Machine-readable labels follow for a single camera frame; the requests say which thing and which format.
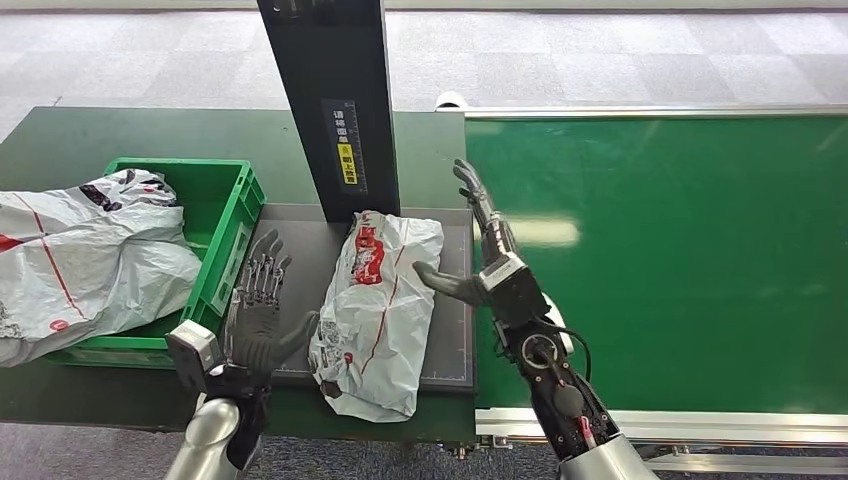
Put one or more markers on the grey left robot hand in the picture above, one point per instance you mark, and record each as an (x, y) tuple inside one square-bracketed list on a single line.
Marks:
[(255, 338)]

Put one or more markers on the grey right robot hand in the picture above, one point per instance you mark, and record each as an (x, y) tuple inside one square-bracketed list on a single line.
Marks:
[(497, 242)]

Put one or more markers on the white parcel bag red print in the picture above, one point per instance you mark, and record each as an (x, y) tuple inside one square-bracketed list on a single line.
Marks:
[(378, 331)]

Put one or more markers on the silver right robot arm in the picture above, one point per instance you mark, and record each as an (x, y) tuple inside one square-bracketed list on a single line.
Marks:
[(570, 411)]

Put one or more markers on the white conveyor roller cap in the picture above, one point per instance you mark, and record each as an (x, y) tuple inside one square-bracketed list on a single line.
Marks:
[(450, 99)]

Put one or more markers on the green conveyor belt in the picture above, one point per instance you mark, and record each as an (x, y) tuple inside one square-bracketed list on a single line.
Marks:
[(696, 265)]

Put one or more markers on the green plastic crate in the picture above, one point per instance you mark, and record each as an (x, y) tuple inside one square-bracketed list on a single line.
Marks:
[(222, 199)]

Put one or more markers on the large white plastic parcel bag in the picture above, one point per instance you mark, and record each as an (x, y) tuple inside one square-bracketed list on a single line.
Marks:
[(99, 265)]

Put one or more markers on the black scanner column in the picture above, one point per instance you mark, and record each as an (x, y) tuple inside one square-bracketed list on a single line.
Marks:
[(331, 66)]

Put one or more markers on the dark green table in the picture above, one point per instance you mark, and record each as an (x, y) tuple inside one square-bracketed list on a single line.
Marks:
[(99, 132)]

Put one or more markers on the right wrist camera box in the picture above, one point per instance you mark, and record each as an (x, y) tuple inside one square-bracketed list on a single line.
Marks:
[(517, 288)]

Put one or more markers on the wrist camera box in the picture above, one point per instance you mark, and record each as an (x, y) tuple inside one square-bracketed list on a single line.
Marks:
[(192, 348), (517, 288)]

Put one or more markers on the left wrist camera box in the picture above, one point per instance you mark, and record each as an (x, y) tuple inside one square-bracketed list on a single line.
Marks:
[(192, 348)]

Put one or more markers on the black scanner base plate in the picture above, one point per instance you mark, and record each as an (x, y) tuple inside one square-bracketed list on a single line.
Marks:
[(450, 344)]

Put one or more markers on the aluminium conveyor side rail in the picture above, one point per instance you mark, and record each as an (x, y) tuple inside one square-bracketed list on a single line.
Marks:
[(662, 111), (729, 427)]

